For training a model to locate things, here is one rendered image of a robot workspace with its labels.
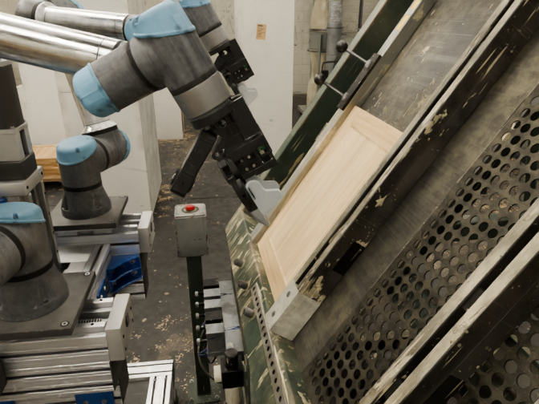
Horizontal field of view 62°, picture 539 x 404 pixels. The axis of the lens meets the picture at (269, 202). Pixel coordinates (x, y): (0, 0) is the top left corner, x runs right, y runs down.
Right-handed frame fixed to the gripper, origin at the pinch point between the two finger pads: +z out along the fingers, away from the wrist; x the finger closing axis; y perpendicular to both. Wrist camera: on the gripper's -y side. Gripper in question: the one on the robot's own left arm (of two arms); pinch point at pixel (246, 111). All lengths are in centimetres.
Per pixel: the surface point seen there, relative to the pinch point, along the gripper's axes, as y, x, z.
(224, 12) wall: 12, 795, -15
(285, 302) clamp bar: -12, -46, 35
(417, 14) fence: 58, 5, 1
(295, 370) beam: -16, -58, 44
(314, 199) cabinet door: 5.3, -12.6, 30.5
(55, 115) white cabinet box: -204, 370, -18
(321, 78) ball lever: 25.0, 9.0, 4.7
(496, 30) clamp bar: 54, -44, 1
